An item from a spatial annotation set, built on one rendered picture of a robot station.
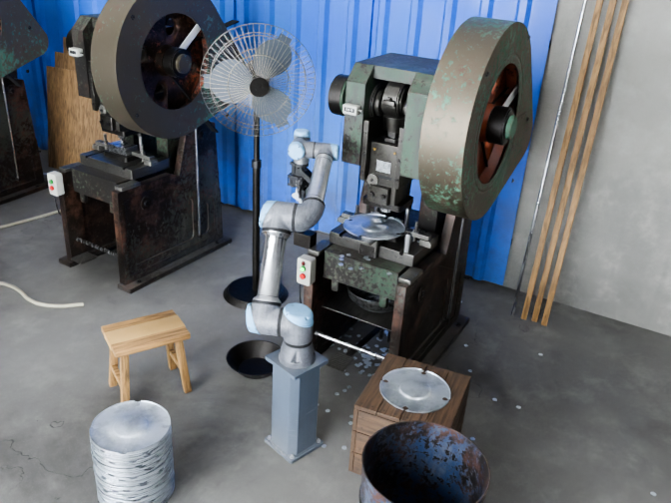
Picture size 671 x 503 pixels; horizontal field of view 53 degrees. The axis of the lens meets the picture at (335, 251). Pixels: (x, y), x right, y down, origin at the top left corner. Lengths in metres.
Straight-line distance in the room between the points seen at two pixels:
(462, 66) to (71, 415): 2.24
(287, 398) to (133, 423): 0.60
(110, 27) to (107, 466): 2.05
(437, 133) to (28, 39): 3.54
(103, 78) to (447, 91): 1.80
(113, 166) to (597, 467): 3.00
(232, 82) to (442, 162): 1.34
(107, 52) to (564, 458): 2.84
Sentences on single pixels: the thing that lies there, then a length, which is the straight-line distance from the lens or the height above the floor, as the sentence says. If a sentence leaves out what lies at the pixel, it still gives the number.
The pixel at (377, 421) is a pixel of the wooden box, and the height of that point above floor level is 0.31.
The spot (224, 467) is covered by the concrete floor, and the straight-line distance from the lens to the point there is 2.93.
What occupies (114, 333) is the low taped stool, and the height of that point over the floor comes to 0.33.
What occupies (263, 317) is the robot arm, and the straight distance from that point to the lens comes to 2.62.
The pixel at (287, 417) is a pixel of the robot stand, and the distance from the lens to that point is 2.83.
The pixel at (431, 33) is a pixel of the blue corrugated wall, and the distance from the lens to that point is 4.17.
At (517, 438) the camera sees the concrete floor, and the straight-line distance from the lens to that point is 3.24.
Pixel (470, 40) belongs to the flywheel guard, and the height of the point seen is 1.68.
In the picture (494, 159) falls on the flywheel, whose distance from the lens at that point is 3.16.
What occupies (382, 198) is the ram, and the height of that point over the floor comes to 0.93.
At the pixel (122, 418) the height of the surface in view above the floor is 0.32.
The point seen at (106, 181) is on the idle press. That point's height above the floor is 0.64.
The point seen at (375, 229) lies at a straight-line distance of 3.09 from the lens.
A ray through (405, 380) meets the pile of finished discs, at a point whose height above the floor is 0.35.
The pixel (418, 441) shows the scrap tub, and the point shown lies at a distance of 2.51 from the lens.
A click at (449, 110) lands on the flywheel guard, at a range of 2.54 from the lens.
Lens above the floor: 2.04
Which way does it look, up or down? 26 degrees down
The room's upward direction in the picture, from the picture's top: 4 degrees clockwise
